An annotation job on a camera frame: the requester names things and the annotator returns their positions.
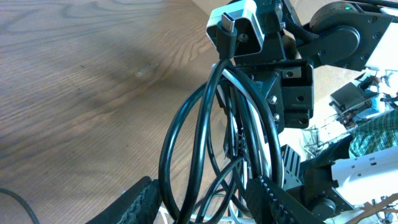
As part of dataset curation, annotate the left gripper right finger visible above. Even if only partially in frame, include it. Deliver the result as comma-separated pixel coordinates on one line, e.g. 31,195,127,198
246,176,323,224

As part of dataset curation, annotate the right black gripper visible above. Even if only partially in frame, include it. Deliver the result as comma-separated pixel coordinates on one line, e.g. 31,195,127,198
234,30,314,133

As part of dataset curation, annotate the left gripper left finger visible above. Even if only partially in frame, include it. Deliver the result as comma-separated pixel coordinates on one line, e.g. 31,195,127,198
87,176,162,224

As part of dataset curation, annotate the thick black USB cable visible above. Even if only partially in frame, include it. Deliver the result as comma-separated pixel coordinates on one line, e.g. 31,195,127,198
158,12,285,224

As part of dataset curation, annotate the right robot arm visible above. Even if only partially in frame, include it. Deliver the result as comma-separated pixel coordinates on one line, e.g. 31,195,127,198
235,1,397,131

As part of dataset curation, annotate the black device on floor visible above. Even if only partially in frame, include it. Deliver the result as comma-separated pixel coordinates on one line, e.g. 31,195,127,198
329,82,376,118

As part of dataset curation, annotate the green plaid cloth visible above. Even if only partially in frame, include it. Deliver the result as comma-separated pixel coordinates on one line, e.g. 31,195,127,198
348,109,397,158

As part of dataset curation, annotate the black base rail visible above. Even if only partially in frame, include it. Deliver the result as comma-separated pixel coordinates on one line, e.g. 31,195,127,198
279,133,398,224

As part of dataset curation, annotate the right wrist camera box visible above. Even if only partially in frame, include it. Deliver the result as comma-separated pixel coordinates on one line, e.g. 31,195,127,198
206,0,265,57

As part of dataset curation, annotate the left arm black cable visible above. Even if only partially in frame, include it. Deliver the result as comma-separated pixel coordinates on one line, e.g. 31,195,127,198
0,187,40,224

